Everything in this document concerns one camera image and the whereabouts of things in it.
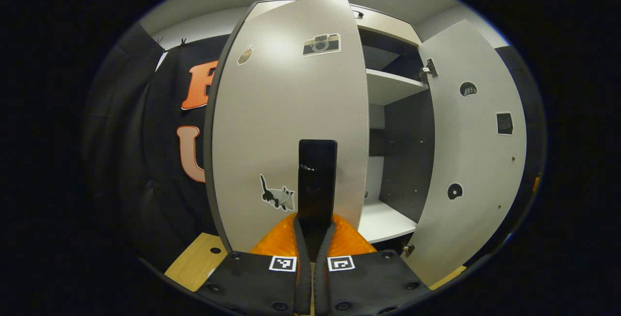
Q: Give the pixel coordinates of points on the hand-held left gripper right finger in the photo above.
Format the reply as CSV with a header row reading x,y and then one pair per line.
x,y
321,282

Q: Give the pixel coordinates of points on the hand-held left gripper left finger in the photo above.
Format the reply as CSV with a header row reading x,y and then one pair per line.
x,y
303,282

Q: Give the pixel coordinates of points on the beige double-door shoe cabinet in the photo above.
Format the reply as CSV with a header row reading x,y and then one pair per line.
x,y
407,160

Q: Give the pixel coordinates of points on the beige door with camera sticker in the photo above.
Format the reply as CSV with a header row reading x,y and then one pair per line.
x,y
271,112

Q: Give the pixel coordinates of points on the beige door with headphone sticker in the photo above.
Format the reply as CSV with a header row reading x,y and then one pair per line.
x,y
470,160

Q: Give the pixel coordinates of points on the white cabinet shelf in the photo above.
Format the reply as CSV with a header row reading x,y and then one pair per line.
x,y
388,88
383,221

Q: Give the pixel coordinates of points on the metal door hinge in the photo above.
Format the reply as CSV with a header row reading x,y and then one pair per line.
x,y
408,250
429,69

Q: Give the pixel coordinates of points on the beige cabinet drawer front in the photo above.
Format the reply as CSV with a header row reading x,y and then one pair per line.
x,y
388,24

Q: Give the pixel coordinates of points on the black backdrop cloth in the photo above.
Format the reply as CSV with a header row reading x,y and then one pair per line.
x,y
160,160

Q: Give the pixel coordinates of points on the row of black cloth clips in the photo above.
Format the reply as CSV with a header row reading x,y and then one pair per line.
x,y
182,42

